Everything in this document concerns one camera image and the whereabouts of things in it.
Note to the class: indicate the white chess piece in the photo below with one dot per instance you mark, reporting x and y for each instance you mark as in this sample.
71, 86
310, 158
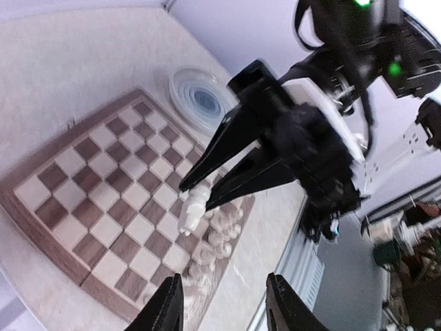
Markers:
193, 209

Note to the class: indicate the white chess king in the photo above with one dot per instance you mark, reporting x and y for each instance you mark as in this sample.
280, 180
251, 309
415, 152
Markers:
206, 263

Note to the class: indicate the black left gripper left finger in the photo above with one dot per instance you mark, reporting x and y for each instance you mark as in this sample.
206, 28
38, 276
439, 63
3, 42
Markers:
165, 309

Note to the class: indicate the blue spiral ceramic plate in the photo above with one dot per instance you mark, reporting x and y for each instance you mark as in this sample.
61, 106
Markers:
200, 99

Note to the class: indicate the white chess rook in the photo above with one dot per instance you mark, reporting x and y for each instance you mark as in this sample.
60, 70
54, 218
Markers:
228, 224

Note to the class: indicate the front aluminium rail base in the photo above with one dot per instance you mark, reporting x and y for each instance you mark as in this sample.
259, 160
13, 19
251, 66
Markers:
299, 263

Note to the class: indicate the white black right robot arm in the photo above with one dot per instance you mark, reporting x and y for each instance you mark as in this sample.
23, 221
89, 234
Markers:
363, 41

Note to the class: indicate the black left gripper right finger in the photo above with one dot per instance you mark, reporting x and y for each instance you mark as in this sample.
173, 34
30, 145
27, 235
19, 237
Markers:
285, 311

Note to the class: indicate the wooden chess board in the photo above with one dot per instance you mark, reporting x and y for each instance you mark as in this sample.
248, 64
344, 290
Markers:
102, 203

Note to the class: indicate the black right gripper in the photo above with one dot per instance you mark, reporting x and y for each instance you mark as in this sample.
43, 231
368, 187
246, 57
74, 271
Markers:
305, 141

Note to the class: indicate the white chess knight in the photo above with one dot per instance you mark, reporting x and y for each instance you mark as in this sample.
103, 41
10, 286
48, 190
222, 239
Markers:
221, 247

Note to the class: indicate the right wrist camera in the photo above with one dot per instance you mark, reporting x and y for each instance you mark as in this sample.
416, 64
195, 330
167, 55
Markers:
262, 99

